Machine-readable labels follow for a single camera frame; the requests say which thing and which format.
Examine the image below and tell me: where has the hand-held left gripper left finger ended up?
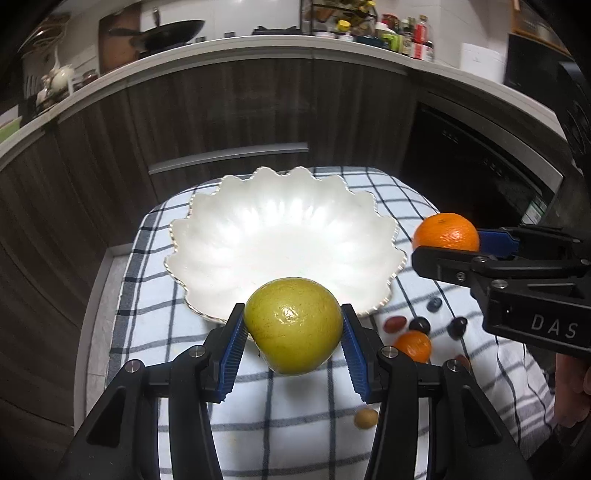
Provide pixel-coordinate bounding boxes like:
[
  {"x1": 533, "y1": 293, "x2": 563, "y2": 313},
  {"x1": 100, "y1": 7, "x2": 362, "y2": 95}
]
[{"x1": 55, "y1": 302, "x2": 247, "y2": 480}]

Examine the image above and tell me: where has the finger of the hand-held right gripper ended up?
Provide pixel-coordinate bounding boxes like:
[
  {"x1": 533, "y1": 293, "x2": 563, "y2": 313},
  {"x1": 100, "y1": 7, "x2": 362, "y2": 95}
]
[
  {"x1": 478, "y1": 225, "x2": 586, "y2": 259},
  {"x1": 411, "y1": 247, "x2": 591, "y2": 302}
]

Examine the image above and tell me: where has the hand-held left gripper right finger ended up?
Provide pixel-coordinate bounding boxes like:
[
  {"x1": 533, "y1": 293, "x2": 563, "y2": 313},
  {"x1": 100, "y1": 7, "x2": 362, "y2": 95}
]
[{"x1": 341, "y1": 303, "x2": 536, "y2": 480}]

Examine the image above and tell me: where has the mandarin orange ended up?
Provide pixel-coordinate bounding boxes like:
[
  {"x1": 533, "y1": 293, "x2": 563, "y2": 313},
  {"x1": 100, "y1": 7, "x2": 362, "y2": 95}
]
[
  {"x1": 413, "y1": 212, "x2": 481, "y2": 253},
  {"x1": 393, "y1": 331, "x2": 433, "y2": 363}
]

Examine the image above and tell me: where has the yellow brown longan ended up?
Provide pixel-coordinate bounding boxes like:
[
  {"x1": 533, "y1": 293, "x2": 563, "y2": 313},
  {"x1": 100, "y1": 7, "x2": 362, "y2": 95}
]
[{"x1": 354, "y1": 407, "x2": 379, "y2": 430}]

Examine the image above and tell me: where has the green apple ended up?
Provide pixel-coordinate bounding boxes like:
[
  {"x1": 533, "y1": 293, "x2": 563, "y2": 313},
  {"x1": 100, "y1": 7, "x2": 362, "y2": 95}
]
[{"x1": 244, "y1": 277, "x2": 345, "y2": 376}]

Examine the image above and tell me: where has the white scalloped bowl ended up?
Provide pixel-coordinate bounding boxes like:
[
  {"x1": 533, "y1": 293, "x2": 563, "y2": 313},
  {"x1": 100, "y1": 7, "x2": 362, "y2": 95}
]
[{"x1": 164, "y1": 166, "x2": 409, "y2": 326}]

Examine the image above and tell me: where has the person's right hand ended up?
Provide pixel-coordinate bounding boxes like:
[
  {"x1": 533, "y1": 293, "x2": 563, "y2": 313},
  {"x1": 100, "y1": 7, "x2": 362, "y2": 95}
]
[{"x1": 554, "y1": 353, "x2": 591, "y2": 430}]

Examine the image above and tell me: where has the black dishwasher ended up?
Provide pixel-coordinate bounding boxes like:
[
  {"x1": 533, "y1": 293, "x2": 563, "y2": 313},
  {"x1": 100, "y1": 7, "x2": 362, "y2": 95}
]
[{"x1": 398, "y1": 102, "x2": 565, "y2": 228}]

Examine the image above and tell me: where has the checkered white cloth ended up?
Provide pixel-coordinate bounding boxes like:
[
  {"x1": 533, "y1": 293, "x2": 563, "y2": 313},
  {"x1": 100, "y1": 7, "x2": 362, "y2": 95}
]
[{"x1": 105, "y1": 166, "x2": 555, "y2": 480}]

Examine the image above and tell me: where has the black countertop appliance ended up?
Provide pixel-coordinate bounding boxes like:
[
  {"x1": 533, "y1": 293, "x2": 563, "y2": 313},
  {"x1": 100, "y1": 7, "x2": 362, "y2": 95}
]
[{"x1": 503, "y1": 32, "x2": 573, "y2": 108}]

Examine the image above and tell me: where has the dark wood kitchen cabinet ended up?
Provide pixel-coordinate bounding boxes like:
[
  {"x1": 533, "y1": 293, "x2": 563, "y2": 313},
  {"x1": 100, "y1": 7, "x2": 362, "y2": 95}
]
[{"x1": 0, "y1": 44, "x2": 422, "y2": 462}]

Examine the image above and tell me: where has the white kitchen countertop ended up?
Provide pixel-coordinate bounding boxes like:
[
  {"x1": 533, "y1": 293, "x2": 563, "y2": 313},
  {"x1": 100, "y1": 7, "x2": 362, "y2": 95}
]
[{"x1": 0, "y1": 32, "x2": 566, "y2": 185}]

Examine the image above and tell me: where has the white teapot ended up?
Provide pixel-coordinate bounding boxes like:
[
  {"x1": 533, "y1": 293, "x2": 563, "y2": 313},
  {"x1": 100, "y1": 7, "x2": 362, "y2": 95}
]
[{"x1": 44, "y1": 65, "x2": 77, "y2": 94}]

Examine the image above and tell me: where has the black wok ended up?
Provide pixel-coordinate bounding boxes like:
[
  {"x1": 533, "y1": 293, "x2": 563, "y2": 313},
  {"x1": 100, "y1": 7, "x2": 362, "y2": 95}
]
[{"x1": 107, "y1": 19, "x2": 206, "y2": 52}]

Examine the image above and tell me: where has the wooden cutting board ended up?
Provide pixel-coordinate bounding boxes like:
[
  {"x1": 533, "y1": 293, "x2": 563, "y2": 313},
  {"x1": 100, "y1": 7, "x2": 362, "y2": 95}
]
[{"x1": 99, "y1": 7, "x2": 142, "y2": 75}]

